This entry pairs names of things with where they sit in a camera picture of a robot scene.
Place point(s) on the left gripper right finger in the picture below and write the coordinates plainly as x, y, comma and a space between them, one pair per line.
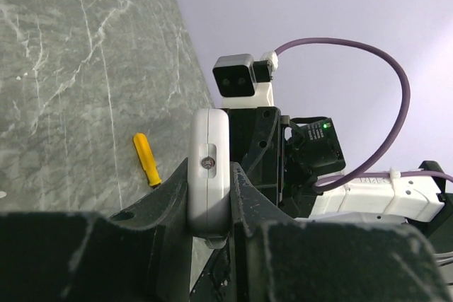
275, 258

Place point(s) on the yellow handled screwdriver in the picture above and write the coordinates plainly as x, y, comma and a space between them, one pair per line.
147, 159

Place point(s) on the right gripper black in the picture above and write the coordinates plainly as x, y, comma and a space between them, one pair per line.
282, 156

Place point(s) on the white remote control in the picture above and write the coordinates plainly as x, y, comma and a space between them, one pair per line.
208, 212

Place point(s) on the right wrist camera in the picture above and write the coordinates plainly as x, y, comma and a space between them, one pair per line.
244, 82

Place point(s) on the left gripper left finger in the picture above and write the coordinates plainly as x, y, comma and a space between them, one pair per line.
142, 253

